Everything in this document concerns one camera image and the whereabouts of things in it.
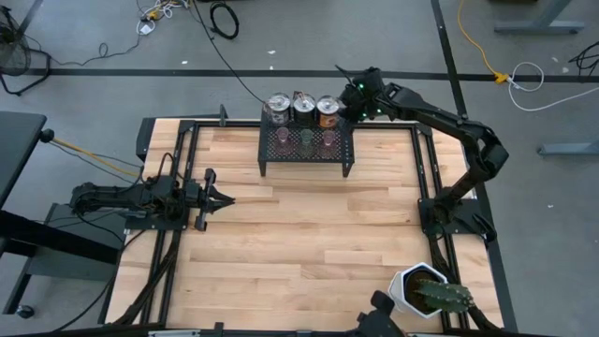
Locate pink glass candlestick holder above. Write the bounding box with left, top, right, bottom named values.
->
left=273, top=126, right=293, bottom=156
left=319, top=129, right=339, bottom=159

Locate ribbed metal candle tin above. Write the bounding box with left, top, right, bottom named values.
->
left=265, top=91, right=292, bottom=126
left=292, top=90, right=317, bottom=128

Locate grey desk foot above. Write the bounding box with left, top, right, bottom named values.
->
left=493, top=0, right=586, bottom=35
left=536, top=142, right=599, bottom=156

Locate black coiled cable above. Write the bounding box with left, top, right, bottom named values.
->
left=209, top=1, right=241, bottom=41

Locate green cactus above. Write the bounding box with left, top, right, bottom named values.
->
left=412, top=278, right=475, bottom=315

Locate black mesh office chair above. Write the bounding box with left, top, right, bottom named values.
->
left=0, top=4, right=52, bottom=97

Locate black cable bundle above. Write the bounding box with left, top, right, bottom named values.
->
left=568, top=39, right=599, bottom=79

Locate thin black floor cable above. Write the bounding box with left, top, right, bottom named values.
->
left=49, top=32, right=144, bottom=67

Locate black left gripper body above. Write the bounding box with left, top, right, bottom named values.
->
left=184, top=168, right=218, bottom=233

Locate black desk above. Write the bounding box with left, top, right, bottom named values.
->
left=0, top=110, right=127, bottom=319

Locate white hexagonal planter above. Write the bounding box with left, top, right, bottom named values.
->
left=387, top=261, right=449, bottom=320

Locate clear ribbed glass vase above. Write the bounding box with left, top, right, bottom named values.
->
left=298, top=128, right=315, bottom=158

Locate white floor cable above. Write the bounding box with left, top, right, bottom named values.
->
left=507, top=61, right=599, bottom=112

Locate black perforated metal shelf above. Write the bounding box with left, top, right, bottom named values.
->
left=256, top=106, right=356, bottom=179

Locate white power strip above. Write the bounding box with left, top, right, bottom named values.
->
left=135, top=0, right=188, bottom=37

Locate black aluminium table frame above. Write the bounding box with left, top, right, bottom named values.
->
left=135, top=116, right=474, bottom=331

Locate yellow floor extension cable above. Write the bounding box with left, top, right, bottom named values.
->
left=457, top=0, right=510, bottom=84

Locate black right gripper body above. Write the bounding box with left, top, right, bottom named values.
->
left=340, top=66, right=390, bottom=124

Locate orange label metal candle tin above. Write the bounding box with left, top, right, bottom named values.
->
left=315, top=95, right=342, bottom=130

